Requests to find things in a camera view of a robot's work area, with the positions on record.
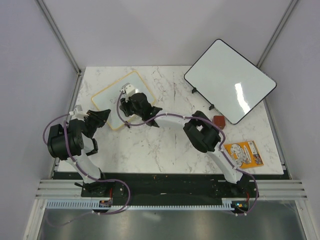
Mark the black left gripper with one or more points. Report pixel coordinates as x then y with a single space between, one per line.
100 117

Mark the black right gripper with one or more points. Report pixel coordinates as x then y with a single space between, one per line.
125 106

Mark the yellow-framed small whiteboard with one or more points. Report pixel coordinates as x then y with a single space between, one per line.
107 98

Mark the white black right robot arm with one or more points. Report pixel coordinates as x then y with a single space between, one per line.
201 132

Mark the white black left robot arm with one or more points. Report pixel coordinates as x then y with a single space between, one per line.
74 142

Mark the black-framed large whiteboard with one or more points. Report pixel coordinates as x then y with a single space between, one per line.
228 81

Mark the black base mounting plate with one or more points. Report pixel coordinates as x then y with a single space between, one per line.
212 185

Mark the brown red eraser block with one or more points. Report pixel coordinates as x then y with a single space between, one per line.
219 121

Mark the orange picture book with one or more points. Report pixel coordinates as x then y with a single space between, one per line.
245 154

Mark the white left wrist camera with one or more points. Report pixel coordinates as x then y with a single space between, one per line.
78 113

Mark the aluminium extrusion rail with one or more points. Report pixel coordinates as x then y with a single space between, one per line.
58 189

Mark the white slotted cable duct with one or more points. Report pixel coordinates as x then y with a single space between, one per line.
225 205

